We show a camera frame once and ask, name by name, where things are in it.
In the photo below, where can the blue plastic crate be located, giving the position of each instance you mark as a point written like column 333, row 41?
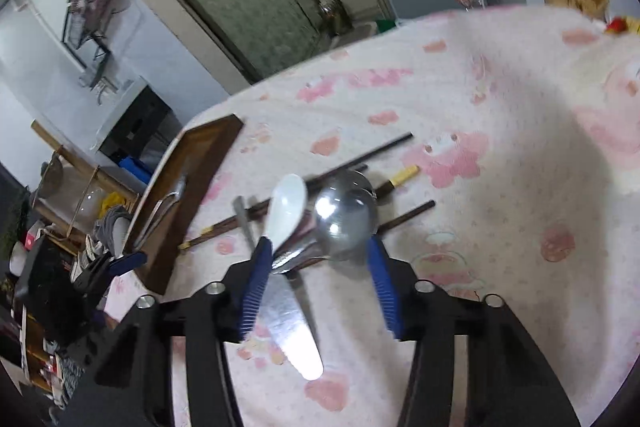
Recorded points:
column 135, row 168

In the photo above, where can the pink printed blanket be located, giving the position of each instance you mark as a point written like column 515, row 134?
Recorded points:
column 500, row 147

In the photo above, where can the utensil holder pot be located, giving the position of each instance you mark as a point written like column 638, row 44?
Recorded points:
column 332, row 14

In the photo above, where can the brown wooden tray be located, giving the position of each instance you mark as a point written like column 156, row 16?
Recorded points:
column 200, row 177

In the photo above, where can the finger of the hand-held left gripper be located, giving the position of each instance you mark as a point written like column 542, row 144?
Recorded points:
column 129, row 262

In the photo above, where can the white ceramic spoon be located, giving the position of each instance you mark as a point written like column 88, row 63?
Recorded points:
column 285, row 207

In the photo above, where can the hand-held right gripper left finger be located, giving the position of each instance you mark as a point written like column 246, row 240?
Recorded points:
column 256, row 289

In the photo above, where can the serrated metal knife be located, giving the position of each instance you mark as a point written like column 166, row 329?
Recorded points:
column 290, row 322

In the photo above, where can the metal spoon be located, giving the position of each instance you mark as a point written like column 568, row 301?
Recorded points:
column 162, row 207

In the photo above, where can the large metal ladle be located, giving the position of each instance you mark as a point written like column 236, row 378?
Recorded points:
column 345, row 217

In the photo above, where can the yellow bag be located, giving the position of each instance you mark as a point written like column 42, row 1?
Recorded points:
column 112, row 203

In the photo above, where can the wooden rack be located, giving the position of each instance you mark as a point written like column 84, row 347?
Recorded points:
column 95, row 174

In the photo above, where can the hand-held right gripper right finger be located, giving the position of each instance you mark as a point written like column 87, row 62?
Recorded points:
column 382, row 292

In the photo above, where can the black cabinet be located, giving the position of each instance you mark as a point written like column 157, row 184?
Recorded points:
column 140, row 122

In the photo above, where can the red yellow toy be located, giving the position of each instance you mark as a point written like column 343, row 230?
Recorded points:
column 617, row 25

